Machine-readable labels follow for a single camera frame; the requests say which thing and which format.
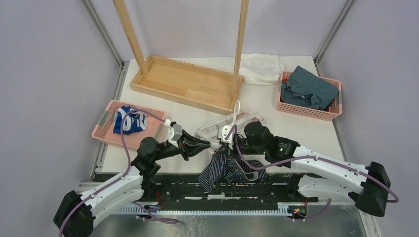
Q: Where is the navy striped boxer underwear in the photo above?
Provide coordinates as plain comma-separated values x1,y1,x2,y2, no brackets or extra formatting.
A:
198,154,267,193

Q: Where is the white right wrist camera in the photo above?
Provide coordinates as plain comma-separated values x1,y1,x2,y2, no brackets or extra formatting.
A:
217,124,236,149

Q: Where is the pink basket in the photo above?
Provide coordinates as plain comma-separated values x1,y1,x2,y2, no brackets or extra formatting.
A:
277,66,342,121
91,100,166,151

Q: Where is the wooden hanger rack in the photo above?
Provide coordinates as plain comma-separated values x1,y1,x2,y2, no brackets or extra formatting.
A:
113,0,249,115

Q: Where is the white slotted cable duct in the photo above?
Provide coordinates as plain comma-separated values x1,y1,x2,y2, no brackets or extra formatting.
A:
114,204,292,217

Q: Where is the blue white underwear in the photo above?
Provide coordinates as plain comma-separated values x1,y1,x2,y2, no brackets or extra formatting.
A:
113,106,148,135

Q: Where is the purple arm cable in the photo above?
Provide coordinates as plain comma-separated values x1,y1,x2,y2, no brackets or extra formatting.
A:
229,124,399,221
58,108,179,237

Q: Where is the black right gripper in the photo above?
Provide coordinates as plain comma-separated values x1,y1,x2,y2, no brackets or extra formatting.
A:
218,135,266,160

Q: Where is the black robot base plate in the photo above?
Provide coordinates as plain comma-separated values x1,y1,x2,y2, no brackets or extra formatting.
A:
139,173,318,211

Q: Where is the pink basket left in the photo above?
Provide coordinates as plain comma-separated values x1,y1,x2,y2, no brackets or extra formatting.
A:
91,100,166,151

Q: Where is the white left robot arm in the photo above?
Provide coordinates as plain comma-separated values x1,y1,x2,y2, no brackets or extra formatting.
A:
53,130,210,237

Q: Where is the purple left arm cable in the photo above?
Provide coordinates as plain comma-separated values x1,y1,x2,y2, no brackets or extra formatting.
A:
58,108,179,237

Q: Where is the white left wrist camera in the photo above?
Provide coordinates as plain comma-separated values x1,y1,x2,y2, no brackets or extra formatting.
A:
164,119,183,148

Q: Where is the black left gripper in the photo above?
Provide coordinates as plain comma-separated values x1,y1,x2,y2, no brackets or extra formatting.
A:
152,129,210,161

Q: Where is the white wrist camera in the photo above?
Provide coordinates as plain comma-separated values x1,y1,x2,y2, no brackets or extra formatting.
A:
217,124,236,149
164,119,183,148

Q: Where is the white plastic clip hanger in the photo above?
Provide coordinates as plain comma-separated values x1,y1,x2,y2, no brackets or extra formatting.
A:
195,100,264,149

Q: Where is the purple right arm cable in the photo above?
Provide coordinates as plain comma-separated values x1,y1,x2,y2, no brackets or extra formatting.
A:
229,124,399,221

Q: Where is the pink basket right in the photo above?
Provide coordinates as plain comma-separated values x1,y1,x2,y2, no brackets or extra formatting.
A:
277,66,342,121

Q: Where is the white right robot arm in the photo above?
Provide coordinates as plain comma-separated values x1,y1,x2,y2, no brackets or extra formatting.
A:
217,121,399,217

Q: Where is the teal grey underwear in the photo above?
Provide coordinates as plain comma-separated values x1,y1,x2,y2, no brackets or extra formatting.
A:
280,66,338,111

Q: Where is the white folded cloth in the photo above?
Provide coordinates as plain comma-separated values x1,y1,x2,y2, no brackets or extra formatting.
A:
239,53,286,86

